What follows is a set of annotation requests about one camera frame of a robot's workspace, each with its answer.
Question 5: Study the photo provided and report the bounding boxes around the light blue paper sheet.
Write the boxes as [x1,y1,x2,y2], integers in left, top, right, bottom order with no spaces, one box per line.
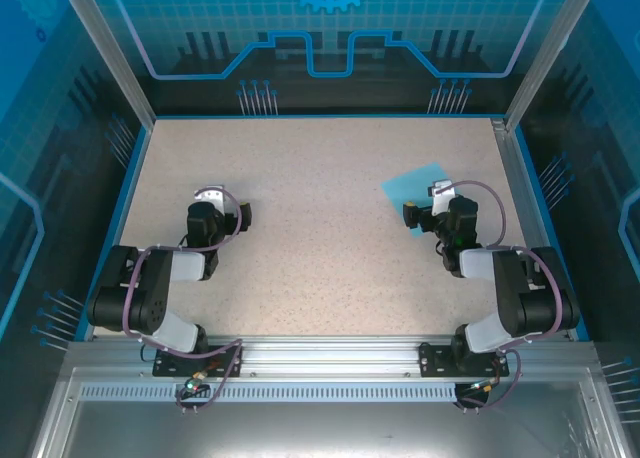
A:
[380,162,449,238]

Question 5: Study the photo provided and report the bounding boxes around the slotted metal strip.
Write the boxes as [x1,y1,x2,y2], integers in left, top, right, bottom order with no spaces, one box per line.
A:
[79,383,459,400]

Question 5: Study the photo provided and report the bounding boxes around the shiny metal tray panel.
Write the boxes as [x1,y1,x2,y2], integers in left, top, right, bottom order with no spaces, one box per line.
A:
[29,367,631,458]

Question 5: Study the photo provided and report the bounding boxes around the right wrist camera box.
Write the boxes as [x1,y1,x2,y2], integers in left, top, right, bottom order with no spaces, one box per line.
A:
[427,179,458,218]

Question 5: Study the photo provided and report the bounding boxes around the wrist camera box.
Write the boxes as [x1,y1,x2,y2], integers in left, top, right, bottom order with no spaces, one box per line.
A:
[427,179,458,218]
[193,183,237,218]

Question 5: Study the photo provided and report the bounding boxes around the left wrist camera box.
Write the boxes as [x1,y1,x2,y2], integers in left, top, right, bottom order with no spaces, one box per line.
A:
[193,183,237,218]

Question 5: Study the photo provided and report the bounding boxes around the aluminium side rail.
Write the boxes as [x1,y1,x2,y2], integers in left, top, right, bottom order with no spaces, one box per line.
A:
[492,117,571,340]

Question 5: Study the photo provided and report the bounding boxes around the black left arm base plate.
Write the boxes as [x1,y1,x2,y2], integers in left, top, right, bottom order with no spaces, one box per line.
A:
[152,344,245,378]

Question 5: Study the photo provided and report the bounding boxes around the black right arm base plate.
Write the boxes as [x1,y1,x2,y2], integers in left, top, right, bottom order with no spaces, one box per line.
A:
[418,342,511,378]

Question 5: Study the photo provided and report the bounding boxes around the long aluminium mounting rail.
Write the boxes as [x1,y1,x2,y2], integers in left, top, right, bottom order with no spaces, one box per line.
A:
[67,335,599,379]

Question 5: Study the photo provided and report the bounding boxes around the cable connector with green light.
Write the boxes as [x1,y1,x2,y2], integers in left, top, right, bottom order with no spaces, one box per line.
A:
[182,369,210,398]
[467,375,503,395]

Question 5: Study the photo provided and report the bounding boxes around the aluminium frame post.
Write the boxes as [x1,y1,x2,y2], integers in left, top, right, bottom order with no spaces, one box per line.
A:
[503,0,602,129]
[54,0,157,129]

